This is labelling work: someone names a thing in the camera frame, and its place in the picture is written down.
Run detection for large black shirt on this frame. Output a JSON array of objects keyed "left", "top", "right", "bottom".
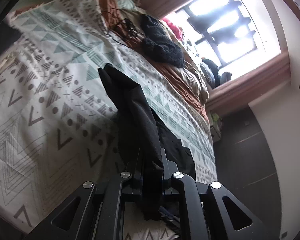
[{"left": 98, "top": 63, "right": 196, "bottom": 220}]

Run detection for dark clothes pile by window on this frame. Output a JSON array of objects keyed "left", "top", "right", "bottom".
[{"left": 200, "top": 57, "right": 232, "bottom": 89}]

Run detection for red clothes by window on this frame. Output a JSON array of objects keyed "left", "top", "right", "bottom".
[{"left": 161, "top": 17, "right": 184, "bottom": 40}]

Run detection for white bedside table right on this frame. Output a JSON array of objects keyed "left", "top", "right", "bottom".
[{"left": 210, "top": 113, "right": 223, "bottom": 142}]

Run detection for patterned white bed cover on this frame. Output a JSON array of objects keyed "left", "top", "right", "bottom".
[{"left": 0, "top": 12, "right": 217, "bottom": 233}]

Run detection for right pink curtain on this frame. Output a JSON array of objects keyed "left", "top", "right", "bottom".
[{"left": 205, "top": 51, "right": 290, "bottom": 116}]

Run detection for beige duvet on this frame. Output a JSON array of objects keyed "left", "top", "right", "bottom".
[{"left": 120, "top": 9, "right": 209, "bottom": 108}]

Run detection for dark knitted sweater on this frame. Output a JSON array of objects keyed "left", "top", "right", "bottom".
[{"left": 140, "top": 14, "right": 185, "bottom": 68}]

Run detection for hanging dark garment right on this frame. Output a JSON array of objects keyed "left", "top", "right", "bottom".
[{"left": 210, "top": 17, "right": 256, "bottom": 46}]

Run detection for hanging dark garment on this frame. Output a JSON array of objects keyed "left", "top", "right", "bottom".
[
  {"left": 210, "top": 17, "right": 256, "bottom": 46},
  {"left": 187, "top": 1, "right": 242, "bottom": 33}
]

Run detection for orange brown blanket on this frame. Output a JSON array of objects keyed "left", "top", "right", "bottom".
[{"left": 14, "top": 0, "right": 211, "bottom": 126}]

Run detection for hanging dark garment left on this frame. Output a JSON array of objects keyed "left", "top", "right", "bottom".
[{"left": 187, "top": 1, "right": 242, "bottom": 33}]

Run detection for black cable on bed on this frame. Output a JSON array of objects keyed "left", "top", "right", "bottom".
[{"left": 99, "top": 2, "right": 146, "bottom": 48}]

